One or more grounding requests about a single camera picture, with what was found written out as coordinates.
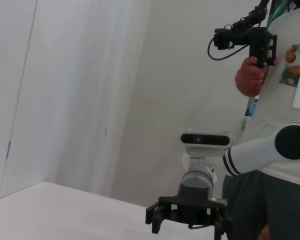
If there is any green lanyard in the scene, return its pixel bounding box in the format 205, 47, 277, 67
266, 0, 300, 28

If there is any thin dark cable loop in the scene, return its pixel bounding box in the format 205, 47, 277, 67
206, 37, 251, 61

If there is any person bare hand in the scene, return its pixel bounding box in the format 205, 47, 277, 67
234, 56, 268, 98

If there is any white label tag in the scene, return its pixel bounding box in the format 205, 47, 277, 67
205, 164, 219, 186

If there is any black braided cable bundle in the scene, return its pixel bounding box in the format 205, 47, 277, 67
223, 0, 270, 31

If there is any black handheld camera rig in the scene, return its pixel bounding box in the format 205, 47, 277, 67
213, 26, 278, 69

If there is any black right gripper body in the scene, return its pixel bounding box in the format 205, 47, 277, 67
157, 186, 228, 230

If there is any person in white t-shirt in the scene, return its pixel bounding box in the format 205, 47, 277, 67
221, 0, 300, 240

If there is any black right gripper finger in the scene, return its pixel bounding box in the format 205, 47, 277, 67
212, 211, 234, 240
145, 201, 172, 235

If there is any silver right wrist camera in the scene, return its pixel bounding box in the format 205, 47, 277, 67
180, 129, 233, 157

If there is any blue white hanging strap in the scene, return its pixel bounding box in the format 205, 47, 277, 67
241, 94, 260, 131

